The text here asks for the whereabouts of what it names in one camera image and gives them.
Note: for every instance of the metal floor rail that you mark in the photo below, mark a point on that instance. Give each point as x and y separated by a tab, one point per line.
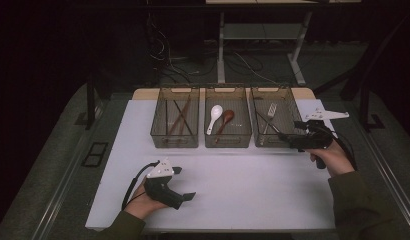
66	186
398	186

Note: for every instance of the black metal stand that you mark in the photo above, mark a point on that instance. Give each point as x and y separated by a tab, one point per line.
90	106
364	110

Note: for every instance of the brown wooden spoon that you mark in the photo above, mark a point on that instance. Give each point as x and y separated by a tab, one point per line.
228	115

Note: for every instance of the person's right hand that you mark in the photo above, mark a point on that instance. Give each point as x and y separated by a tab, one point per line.
336	160

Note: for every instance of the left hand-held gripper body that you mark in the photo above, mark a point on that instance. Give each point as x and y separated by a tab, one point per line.
161	191

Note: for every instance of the person's left hand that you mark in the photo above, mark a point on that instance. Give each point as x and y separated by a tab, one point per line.
143	205

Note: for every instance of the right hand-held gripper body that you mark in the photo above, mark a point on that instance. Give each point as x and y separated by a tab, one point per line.
314	138

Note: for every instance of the white table mat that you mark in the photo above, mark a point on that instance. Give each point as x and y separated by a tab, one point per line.
243	186

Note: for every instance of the silver fork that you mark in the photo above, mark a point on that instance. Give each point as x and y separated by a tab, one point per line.
272	108

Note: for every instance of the silver table knife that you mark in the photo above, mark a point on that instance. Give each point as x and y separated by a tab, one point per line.
268	121

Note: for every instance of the transparent brown plastic bin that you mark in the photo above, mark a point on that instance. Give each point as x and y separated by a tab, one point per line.
176	141
228	141
274	144

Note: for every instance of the white ceramic spoon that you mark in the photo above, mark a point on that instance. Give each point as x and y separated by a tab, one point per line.
216	110

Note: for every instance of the white metal desk frame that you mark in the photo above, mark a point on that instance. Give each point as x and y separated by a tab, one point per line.
220	50

